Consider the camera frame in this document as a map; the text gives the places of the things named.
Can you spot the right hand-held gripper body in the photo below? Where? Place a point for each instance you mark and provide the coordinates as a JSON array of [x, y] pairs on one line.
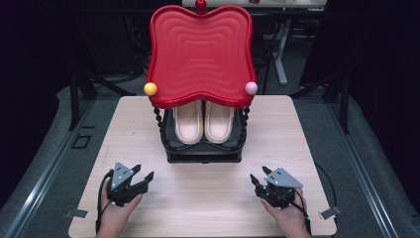
[[282, 185]]

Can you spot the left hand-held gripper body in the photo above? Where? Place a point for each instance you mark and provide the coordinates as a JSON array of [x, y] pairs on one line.
[[121, 185]]

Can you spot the cream clog shoe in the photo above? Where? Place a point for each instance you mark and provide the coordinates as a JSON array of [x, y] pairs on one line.
[[188, 124], [218, 124]]

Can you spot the red and black shoe rack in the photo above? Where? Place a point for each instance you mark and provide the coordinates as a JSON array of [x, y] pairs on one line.
[[201, 56]]

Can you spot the person's left hand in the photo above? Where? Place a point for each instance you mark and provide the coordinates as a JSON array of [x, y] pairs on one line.
[[115, 216]]

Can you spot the person's right hand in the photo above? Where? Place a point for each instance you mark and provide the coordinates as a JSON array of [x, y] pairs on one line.
[[292, 216]]

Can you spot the grey tape strip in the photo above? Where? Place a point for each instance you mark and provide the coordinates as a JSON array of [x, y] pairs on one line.
[[76, 213], [330, 213]]

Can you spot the black metal stand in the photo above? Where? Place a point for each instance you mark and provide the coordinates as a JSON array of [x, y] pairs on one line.
[[74, 99], [344, 105]]

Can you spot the metal floor rail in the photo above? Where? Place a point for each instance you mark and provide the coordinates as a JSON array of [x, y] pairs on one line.
[[43, 180], [366, 185]]

